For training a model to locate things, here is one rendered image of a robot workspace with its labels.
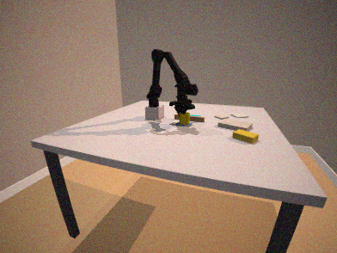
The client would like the tan flat bar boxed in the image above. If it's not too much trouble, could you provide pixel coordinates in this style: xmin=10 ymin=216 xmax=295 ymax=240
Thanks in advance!
xmin=175 ymin=114 xmax=205 ymax=122

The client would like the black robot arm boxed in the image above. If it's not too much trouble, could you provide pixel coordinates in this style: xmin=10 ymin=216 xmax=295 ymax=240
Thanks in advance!
xmin=146 ymin=49 xmax=199 ymax=108

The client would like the beige flat block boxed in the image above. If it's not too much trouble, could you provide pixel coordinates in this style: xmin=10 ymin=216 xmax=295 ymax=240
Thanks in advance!
xmin=218 ymin=119 xmax=253 ymax=132

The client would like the yellow rectangular block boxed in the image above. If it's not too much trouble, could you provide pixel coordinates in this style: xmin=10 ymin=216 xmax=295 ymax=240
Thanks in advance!
xmin=233 ymin=129 xmax=259 ymax=143

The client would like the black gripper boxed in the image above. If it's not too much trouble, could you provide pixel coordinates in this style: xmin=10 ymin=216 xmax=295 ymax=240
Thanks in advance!
xmin=169 ymin=95 xmax=195 ymax=115

